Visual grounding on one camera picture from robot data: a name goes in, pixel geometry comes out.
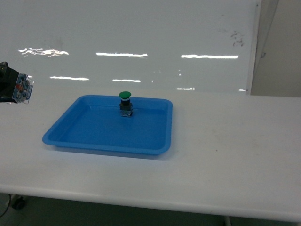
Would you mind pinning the black caster wheel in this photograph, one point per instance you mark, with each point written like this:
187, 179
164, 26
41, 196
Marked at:
18, 202

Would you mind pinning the blue plastic tray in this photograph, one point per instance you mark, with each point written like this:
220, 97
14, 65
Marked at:
95, 122

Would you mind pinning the green mushroom push button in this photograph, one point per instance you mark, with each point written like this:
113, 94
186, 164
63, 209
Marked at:
125, 106

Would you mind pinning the white whiteboard panel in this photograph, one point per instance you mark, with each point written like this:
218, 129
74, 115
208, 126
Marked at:
194, 45

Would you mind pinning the red mushroom push button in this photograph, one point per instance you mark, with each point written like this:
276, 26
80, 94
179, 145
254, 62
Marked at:
15, 87

